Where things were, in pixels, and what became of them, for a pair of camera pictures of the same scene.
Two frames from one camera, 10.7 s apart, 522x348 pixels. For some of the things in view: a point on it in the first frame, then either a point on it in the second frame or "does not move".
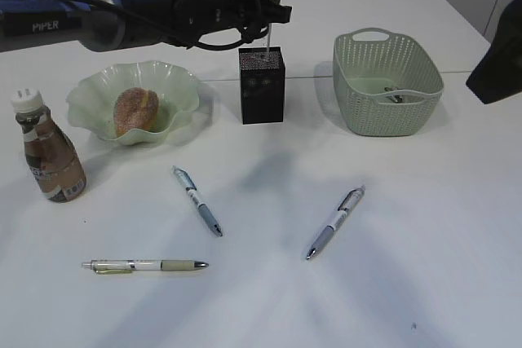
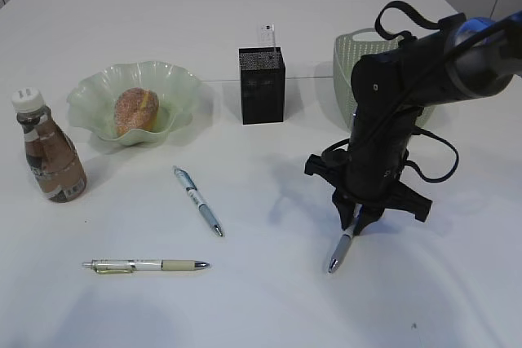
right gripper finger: [498, 74] to [370, 214]
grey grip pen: [347, 207] to [346, 240]
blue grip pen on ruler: [191, 187] does not move
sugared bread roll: [136, 107] does not move
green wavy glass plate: [91, 101] does not move
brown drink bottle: [51, 153] does not move
